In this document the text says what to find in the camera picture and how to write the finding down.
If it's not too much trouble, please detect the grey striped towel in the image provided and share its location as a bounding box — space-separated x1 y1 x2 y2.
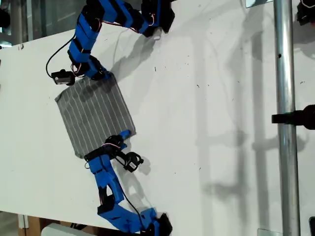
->
54 72 137 159

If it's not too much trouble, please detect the round black background object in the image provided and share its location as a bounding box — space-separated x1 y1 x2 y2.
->
0 8 12 29

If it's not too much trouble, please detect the white box under table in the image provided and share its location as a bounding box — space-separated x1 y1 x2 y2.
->
41 223 77 236

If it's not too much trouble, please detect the wooden table leg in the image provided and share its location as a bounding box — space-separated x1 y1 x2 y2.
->
18 214 42 236

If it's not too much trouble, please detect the black device with pink part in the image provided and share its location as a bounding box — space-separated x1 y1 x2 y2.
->
296 0 315 27

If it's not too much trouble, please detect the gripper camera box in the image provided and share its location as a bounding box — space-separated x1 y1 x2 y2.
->
115 151 145 173
51 69 76 87

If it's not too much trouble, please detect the camera black cable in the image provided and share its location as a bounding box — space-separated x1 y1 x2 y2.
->
45 34 76 77
112 172 145 231

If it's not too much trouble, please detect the steel post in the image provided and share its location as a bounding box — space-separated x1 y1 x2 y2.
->
273 0 301 236

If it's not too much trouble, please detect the black post clamp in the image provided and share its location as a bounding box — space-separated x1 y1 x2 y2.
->
271 104 315 131

